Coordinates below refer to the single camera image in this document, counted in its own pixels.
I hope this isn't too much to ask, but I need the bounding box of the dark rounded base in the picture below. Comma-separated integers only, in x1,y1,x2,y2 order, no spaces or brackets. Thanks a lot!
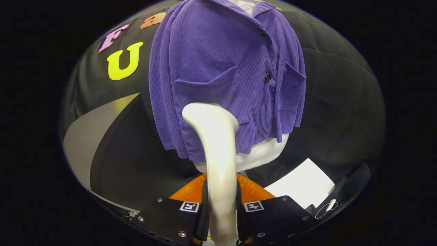
307,162,371,219

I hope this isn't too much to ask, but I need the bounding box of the white floor sheet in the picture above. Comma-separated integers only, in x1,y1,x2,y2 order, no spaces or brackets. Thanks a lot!
265,158,336,209

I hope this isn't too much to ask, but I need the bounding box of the purple corduroy jacket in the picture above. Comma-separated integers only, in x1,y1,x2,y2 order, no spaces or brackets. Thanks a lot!
149,0,307,163

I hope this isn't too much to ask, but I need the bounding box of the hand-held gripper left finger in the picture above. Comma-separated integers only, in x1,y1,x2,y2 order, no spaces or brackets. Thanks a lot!
129,174,209,246

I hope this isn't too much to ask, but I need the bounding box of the white mannequin torso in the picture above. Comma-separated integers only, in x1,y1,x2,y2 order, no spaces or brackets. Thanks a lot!
194,0,290,174

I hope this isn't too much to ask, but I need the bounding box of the grey cabinet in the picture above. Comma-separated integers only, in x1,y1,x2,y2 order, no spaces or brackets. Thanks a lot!
62,92,202,212

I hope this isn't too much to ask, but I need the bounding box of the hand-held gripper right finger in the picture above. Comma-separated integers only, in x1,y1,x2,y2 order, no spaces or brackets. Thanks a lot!
236,174,320,245

